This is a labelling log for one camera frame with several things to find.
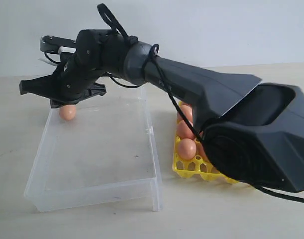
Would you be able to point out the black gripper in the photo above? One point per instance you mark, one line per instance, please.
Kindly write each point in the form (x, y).
(73, 80)

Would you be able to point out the brown egg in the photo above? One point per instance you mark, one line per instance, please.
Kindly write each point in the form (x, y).
(202, 153)
(187, 111)
(183, 131)
(186, 149)
(67, 112)

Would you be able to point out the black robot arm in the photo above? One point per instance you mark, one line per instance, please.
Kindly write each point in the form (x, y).
(251, 131)

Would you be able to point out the yellow plastic egg rack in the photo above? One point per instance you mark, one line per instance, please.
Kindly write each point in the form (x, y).
(196, 166)

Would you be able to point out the clear plastic tray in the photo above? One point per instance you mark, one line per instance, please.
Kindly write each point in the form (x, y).
(107, 153)

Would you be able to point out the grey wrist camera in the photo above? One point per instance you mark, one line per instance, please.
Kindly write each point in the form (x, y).
(52, 44)

